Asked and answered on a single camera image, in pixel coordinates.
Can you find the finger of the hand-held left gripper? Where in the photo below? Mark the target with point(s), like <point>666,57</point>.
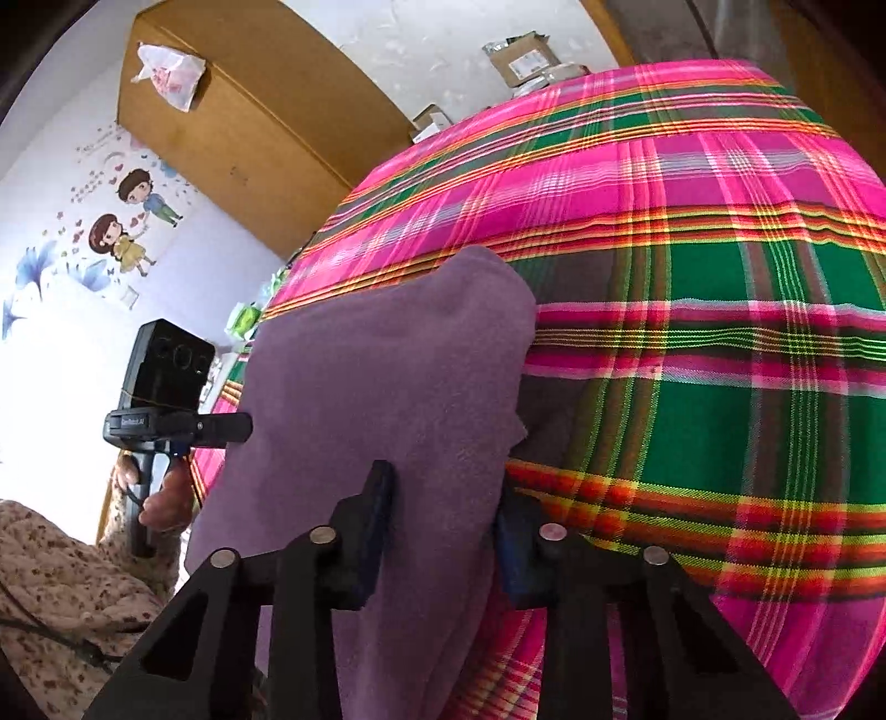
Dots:
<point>225,429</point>

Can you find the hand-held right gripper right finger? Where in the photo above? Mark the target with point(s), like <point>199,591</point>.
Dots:
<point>513,561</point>

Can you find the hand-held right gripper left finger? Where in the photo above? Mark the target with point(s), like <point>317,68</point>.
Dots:
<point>375,533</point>

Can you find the purple fleece garment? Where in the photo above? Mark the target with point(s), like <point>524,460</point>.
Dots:
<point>381,360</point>

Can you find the person's left forearm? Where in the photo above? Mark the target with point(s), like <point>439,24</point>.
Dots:
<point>55,588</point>

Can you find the person's left hand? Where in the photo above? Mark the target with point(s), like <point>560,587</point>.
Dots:
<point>173,502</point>

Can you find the green packets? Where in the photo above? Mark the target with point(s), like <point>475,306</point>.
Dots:
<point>246,322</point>

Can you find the wooden wardrobe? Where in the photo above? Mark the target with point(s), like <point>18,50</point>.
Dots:
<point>263,124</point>

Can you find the pink green plaid bedsheet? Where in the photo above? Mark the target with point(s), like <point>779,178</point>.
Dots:
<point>692,346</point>

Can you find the white plastic bag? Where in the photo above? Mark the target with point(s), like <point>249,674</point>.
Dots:
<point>169,76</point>

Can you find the white carton box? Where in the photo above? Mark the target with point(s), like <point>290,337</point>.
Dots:
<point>432,124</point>

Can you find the open labelled cardboard box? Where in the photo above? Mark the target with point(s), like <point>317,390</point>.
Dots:
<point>522,59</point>

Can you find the clear plastic door curtain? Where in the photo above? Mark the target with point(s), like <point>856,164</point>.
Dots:
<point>692,28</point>

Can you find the white wall switch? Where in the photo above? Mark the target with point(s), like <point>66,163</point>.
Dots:
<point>129,298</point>

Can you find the cartoon couple wall sticker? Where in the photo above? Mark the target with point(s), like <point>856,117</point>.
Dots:
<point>118,235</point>

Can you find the wooden door frame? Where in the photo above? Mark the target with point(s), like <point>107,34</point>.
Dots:
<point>609,28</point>

